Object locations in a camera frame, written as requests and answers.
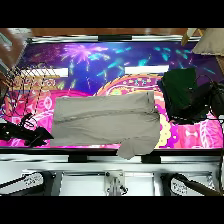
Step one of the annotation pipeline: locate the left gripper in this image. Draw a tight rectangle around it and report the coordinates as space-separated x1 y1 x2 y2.
25 127 55 148

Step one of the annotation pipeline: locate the grey T-shirt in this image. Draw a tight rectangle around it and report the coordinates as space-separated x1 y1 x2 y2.
49 90 162 160

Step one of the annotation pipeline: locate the dark green garment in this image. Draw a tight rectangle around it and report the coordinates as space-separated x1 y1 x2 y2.
157 67 212 124

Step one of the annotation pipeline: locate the beige garment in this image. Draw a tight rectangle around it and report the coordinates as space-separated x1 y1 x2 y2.
192 27 224 57

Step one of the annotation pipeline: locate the black wire rack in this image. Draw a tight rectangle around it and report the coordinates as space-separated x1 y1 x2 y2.
5 62 62 105

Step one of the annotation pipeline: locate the silver frame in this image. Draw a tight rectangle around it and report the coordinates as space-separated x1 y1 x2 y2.
0 33 224 197

